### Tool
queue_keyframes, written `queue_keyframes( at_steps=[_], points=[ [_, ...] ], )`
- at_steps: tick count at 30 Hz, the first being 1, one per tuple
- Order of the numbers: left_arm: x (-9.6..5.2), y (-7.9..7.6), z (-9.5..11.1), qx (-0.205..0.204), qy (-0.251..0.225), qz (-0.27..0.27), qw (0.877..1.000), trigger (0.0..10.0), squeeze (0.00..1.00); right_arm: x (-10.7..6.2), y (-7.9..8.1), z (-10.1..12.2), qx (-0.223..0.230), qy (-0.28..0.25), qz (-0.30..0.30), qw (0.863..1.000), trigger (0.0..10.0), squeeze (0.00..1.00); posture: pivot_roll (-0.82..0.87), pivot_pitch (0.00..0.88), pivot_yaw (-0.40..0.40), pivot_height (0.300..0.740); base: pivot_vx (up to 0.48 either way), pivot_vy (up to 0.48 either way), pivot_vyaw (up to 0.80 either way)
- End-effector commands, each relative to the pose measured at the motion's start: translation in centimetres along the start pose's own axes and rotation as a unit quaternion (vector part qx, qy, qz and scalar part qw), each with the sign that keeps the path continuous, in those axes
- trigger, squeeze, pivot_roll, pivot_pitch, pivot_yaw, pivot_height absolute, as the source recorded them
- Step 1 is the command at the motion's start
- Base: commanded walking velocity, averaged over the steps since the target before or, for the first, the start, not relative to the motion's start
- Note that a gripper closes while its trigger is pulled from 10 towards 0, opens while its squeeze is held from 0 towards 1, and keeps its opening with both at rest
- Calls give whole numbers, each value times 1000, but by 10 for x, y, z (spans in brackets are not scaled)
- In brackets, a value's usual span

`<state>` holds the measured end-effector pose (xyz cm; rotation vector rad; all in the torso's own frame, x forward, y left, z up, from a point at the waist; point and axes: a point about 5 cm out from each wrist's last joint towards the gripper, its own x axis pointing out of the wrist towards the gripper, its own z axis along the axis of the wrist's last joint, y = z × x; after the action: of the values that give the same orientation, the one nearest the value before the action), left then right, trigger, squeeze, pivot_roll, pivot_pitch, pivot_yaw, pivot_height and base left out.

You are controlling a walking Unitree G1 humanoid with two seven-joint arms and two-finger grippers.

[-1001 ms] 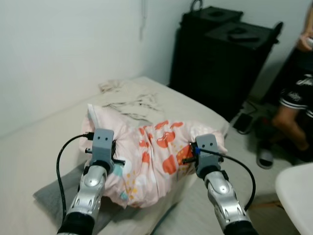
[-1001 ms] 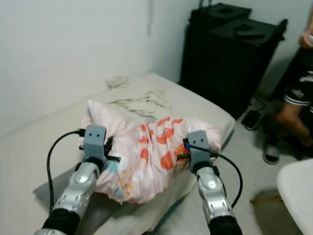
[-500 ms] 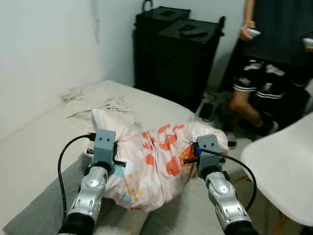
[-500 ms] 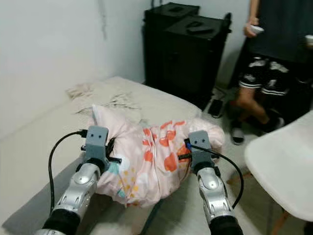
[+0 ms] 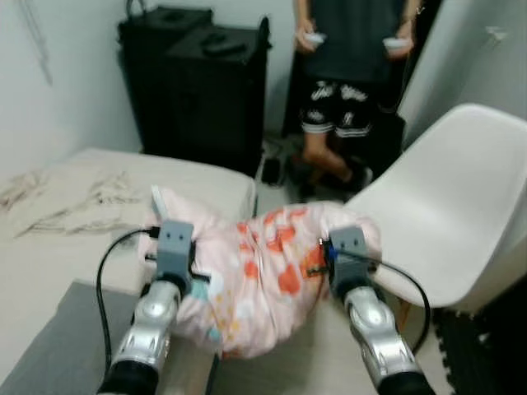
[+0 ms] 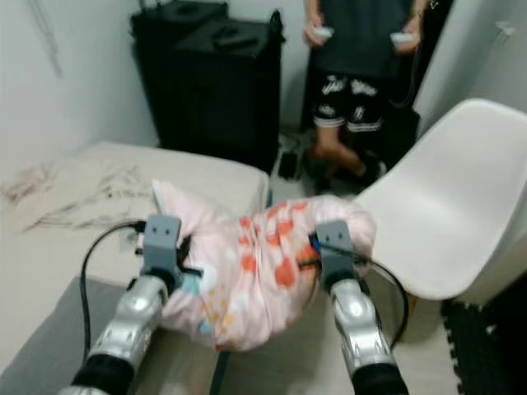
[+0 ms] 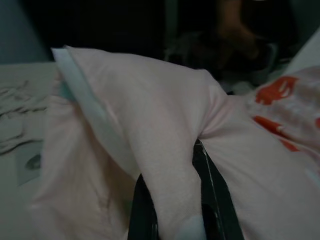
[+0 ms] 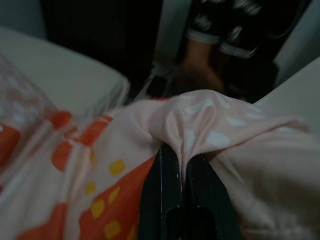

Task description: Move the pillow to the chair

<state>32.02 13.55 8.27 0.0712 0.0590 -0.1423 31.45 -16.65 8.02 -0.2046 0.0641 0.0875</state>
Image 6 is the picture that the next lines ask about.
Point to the pink floral pillow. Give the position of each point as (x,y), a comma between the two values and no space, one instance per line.
(263,271)

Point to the white handheld controller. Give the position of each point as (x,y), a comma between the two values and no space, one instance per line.
(323,33)
(404,38)

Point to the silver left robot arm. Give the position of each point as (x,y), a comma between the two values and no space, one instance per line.
(132,329)

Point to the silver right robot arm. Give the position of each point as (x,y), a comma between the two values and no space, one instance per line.
(366,329)

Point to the white plastic shell chair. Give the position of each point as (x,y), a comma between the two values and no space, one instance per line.
(453,206)

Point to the bed with white sheet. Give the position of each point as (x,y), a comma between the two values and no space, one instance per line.
(82,206)

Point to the grey flat fabric pad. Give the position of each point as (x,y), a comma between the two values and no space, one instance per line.
(49,354)

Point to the person in patterned black shorts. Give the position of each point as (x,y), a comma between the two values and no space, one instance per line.
(362,45)

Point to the black foam floor mat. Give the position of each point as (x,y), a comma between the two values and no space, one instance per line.
(494,354)

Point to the white door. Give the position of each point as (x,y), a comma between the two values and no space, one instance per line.
(478,70)

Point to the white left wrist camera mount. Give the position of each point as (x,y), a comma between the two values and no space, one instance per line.
(165,239)

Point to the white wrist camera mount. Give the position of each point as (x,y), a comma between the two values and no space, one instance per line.
(165,239)
(336,243)

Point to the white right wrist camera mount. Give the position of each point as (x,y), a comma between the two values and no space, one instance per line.
(336,243)

